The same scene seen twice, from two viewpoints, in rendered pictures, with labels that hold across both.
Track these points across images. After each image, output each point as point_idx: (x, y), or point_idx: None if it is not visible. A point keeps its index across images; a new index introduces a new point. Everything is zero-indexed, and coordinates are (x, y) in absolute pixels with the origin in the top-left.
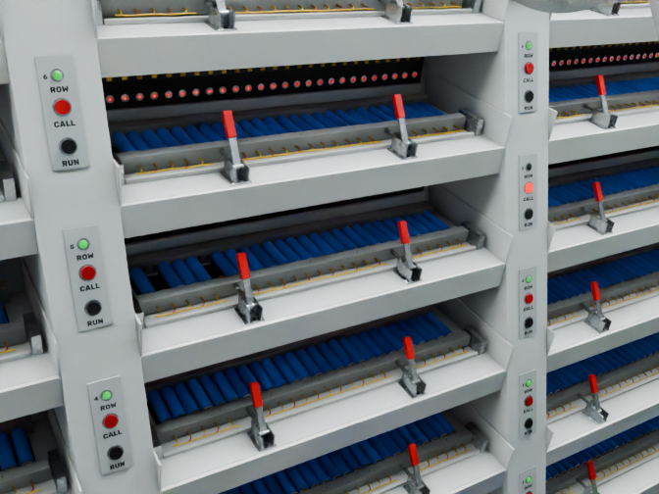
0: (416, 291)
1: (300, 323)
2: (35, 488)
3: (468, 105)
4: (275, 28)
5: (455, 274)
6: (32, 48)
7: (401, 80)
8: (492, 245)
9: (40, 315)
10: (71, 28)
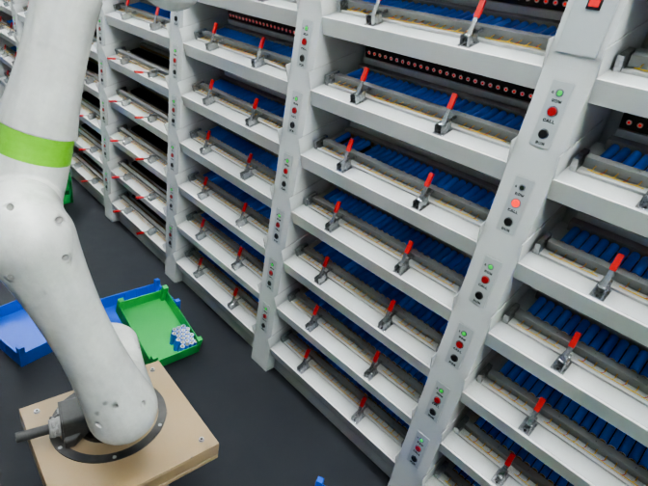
0: (413, 214)
1: (354, 185)
2: None
3: None
4: (390, 30)
5: (439, 223)
6: (304, 15)
7: (527, 99)
8: None
9: None
10: (315, 10)
